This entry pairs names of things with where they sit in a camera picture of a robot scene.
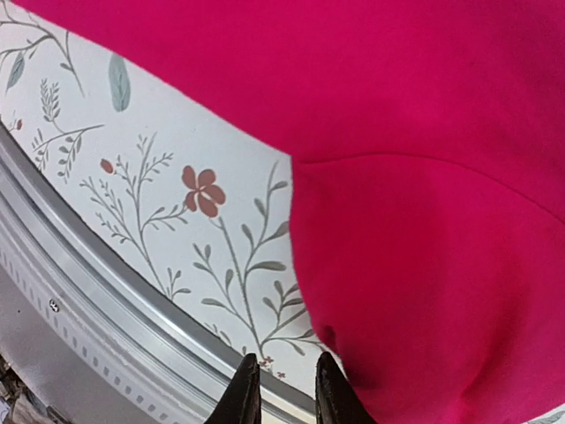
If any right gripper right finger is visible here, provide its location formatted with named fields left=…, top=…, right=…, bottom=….
left=315, top=352, right=375, bottom=424

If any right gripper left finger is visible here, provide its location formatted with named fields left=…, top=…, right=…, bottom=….
left=210, top=353, right=260, bottom=424

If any red t-shirt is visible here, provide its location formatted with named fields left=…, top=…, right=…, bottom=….
left=11, top=0, right=565, bottom=424

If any floral patterned table mat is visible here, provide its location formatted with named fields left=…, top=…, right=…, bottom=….
left=0, top=0, right=565, bottom=424

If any aluminium front rail frame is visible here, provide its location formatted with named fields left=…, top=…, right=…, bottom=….
left=1, top=128, right=320, bottom=423

